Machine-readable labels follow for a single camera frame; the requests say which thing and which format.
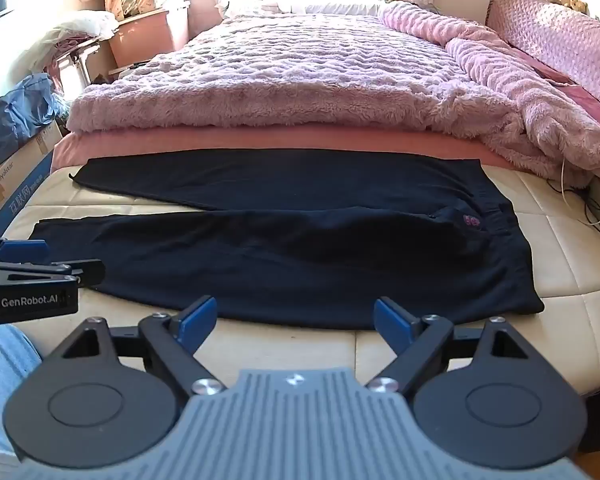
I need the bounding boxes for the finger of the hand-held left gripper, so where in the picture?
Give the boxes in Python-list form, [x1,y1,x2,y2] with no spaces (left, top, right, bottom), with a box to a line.
[0,259,106,291]
[0,238,49,262]

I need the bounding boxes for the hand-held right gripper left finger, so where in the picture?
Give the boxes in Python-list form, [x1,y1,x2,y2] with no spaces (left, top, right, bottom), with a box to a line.
[45,295,226,397]

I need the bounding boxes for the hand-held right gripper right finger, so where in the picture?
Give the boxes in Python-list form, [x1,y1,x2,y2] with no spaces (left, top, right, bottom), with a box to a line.
[365,297,547,397]

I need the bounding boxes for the black pants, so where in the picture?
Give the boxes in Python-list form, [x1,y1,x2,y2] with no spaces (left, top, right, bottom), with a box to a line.
[30,148,546,331]

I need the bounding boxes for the cardboard box with blue print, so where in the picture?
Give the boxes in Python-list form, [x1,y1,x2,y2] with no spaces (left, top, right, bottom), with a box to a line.
[0,120,65,237]

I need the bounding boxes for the person's leg in blue jeans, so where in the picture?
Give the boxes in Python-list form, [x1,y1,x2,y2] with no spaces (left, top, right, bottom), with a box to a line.
[0,324,44,467]

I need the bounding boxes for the cream leather mattress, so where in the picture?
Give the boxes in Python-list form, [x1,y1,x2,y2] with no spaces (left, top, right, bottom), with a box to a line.
[0,162,600,401]

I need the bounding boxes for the coral pink bed sheet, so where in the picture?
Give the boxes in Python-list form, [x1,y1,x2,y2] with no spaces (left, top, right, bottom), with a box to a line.
[50,127,513,173]

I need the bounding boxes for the metal folding stand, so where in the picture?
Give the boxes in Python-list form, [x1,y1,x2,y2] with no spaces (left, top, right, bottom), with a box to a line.
[54,39,102,97]

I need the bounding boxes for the white cloth pile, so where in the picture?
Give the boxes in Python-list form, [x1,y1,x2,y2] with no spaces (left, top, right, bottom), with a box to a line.
[51,10,119,43]

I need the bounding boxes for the brown storage box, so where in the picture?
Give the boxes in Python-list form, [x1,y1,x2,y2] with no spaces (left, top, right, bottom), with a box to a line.
[108,7,175,69]

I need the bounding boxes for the pink fluffy blanket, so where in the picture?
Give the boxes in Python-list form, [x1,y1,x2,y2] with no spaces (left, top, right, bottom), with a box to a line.
[66,0,600,188]

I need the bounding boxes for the blue mesh laundry basket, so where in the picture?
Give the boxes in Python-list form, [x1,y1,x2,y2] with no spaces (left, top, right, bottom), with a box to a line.
[179,0,226,41]

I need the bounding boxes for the pink quilted headboard cover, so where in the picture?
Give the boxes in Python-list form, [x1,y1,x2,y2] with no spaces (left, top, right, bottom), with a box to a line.
[486,0,600,126]

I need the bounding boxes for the white charging cable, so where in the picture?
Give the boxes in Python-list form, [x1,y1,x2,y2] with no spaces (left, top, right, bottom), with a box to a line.
[560,159,600,227]

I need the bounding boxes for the black cable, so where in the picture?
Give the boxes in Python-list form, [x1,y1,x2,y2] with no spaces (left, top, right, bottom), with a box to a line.
[550,180,600,247]

